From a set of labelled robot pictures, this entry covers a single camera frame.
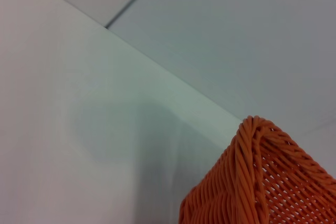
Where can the orange woven rectangular basket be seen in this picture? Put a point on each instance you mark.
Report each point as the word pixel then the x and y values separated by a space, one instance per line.
pixel 262 182

